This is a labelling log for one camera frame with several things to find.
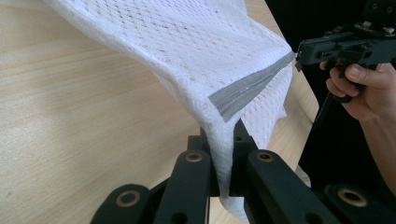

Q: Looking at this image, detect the white mesh laundry bag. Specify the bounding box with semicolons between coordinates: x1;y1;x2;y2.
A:
43;0;296;223

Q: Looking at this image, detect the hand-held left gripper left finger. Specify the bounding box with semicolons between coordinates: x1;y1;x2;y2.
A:
187;125;219;198

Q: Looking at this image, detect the black cable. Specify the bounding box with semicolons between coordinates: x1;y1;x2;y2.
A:
312;91;334;129

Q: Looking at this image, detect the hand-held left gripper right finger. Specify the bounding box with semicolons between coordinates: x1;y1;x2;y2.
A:
229;119;260;198

